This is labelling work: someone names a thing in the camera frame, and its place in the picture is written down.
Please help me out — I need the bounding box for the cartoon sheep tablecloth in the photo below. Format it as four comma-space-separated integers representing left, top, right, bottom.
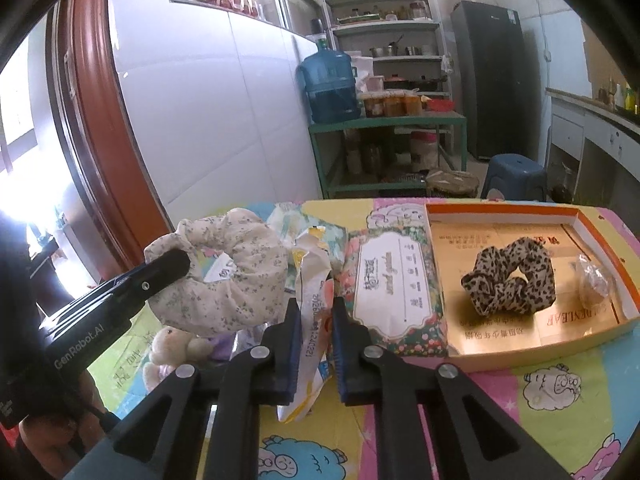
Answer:
87, 199, 640, 480

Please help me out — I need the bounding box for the person's left hand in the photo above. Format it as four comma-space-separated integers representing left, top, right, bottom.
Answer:
17, 375, 106, 480

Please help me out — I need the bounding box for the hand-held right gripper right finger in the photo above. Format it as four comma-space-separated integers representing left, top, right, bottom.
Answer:
330, 297, 573, 480

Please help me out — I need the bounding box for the floral tissue pack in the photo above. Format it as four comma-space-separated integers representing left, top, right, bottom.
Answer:
336, 227, 451, 361

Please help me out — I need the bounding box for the small plush bear purple dress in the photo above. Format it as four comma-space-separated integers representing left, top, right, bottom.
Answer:
142, 326, 236, 391

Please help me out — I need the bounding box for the cream floral scrunchie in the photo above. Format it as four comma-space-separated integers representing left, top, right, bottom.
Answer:
144, 207, 290, 336

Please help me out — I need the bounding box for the white yellow plastic packet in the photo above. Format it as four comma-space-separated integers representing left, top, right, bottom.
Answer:
275, 227, 351, 423

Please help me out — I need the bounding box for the white plastic bucket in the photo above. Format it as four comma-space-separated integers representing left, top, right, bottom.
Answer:
351, 55, 375, 81

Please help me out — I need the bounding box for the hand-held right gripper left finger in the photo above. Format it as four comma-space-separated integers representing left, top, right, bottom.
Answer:
62, 297, 306, 480

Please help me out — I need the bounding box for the brown item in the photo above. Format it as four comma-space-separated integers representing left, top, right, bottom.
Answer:
572, 254, 613, 306

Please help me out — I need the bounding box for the white jar with red lid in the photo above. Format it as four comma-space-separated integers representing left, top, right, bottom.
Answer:
410, 132, 441, 173

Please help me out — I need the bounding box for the cardboard wall covering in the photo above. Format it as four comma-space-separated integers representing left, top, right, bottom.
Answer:
582, 20, 640, 96

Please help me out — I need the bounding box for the blue plastic stool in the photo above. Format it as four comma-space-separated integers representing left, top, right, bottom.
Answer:
481, 154, 548, 202

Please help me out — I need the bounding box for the dark glass jug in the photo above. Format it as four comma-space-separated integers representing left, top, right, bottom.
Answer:
550, 160, 576, 203

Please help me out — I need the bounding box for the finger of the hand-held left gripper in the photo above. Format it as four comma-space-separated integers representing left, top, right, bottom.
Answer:
97, 249, 192, 311

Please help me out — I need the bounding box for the white kitchen counter cabinet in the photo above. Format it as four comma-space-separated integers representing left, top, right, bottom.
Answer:
545, 87, 640, 206

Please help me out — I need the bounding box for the red wooden door frame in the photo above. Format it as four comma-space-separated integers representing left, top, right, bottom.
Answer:
45, 0, 176, 276

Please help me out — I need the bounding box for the green metal rack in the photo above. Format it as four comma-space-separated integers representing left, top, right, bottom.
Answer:
308, 110, 468, 200

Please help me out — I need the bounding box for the grey shelf rack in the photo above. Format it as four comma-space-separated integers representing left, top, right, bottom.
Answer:
322, 0, 453, 111

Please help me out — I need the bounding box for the leopard print scrunchie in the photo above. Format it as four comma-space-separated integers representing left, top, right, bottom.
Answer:
460, 237, 558, 317

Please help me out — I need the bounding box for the round wooden chopping block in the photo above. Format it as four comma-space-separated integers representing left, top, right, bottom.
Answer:
425, 169, 481, 198

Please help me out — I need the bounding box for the dark grey refrigerator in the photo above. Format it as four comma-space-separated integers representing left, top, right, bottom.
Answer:
450, 0, 543, 161

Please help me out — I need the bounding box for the orange cardboard box tray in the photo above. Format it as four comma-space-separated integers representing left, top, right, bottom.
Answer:
424, 201, 640, 373

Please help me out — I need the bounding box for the blue water jug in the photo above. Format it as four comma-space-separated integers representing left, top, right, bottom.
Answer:
298, 40, 362, 124

